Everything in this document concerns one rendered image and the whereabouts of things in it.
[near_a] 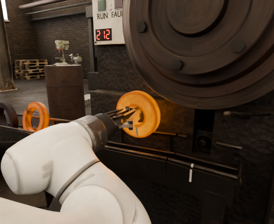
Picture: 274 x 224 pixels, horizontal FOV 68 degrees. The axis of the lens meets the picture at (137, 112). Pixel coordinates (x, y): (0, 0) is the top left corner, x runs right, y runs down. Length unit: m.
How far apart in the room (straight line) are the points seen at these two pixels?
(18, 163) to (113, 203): 0.16
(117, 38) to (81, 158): 0.54
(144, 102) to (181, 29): 0.26
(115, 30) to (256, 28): 0.52
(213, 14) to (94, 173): 0.37
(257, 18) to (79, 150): 0.40
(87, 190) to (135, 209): 0.09
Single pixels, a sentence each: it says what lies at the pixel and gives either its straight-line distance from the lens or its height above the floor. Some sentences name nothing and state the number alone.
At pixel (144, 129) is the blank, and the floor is 0.78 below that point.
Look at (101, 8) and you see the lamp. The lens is 0.87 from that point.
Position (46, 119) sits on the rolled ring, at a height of 0.71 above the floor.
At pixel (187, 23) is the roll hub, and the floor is 1.08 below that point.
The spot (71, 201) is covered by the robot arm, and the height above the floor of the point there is 0.80.
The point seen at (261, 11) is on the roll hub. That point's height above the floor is 1.09.
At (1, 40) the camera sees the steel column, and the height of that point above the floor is 1.47.
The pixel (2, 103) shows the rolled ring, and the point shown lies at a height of 0.76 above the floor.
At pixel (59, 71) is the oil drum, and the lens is 3.25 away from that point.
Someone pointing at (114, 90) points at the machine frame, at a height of 0.87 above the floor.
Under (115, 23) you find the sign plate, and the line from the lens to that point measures 0.83.
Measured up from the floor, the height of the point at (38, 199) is 0.61.
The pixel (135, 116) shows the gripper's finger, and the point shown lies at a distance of 0.57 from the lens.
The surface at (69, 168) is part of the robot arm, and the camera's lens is 0.38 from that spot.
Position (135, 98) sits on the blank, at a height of 0.89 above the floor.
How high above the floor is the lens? 1.01
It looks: 15 degrees down
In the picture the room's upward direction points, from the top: straight up
